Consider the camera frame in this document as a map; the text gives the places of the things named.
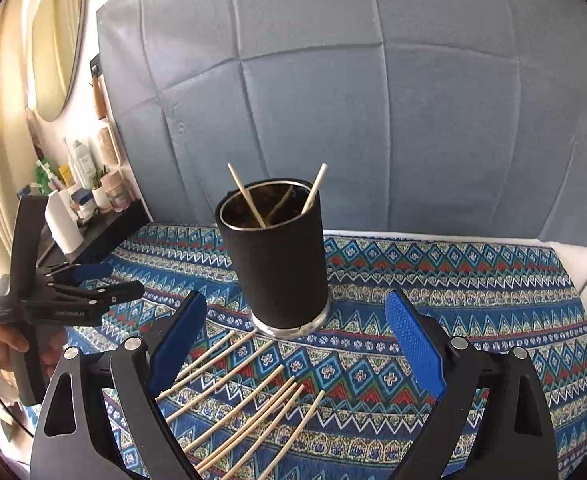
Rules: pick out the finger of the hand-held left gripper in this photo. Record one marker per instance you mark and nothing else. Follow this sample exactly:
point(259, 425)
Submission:
point(108, 295)
point(91, 271)

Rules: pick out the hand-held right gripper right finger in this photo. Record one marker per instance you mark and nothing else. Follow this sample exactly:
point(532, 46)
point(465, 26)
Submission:
point(416, 340)

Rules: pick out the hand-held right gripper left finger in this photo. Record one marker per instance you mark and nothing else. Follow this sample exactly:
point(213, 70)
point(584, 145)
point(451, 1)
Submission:
point(178, 340)

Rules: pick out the pile of wooden chopsticks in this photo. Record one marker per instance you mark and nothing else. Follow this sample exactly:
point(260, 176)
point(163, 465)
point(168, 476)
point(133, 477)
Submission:
point(253, 400)

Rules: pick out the black cylindrical cup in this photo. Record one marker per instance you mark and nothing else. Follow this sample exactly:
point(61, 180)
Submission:
point(278, 270)

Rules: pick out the single wooden chopstick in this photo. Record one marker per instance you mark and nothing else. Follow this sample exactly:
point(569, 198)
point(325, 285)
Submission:
point(314, 187)
point(246, 195)

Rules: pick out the person's left hand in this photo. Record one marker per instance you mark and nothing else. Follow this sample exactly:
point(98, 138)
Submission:
point(1, 342)

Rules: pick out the blue and white jar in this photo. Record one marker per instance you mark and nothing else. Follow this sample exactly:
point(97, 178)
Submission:
point(84, 205)

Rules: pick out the blue patterned blanket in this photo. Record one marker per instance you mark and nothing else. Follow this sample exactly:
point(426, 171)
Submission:
point(373, 285)

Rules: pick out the small plant in white pot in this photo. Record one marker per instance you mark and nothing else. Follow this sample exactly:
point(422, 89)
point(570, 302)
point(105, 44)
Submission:
point(101, 195)

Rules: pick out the pink glass jar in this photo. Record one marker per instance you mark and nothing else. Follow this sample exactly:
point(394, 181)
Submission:
point(117, 192)

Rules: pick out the yellow tube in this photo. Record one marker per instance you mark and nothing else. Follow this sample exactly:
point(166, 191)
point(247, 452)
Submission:
point(64, 176)

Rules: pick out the white bottle with grey cap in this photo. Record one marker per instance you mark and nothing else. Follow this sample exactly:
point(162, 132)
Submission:
point(82, 165)

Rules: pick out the green spray bottle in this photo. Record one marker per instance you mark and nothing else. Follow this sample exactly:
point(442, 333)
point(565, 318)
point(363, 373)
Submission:
point(43, 172)

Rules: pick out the wooden hairbrush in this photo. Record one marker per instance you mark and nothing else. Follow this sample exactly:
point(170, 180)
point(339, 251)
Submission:
point(108, 146)

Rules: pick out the blue upholstered headboard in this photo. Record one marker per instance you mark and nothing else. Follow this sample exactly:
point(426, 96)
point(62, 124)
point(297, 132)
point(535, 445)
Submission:
point(373, 110)

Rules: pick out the oval wall mirror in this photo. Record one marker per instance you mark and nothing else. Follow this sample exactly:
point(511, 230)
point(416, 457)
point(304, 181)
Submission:
point(58, 45)

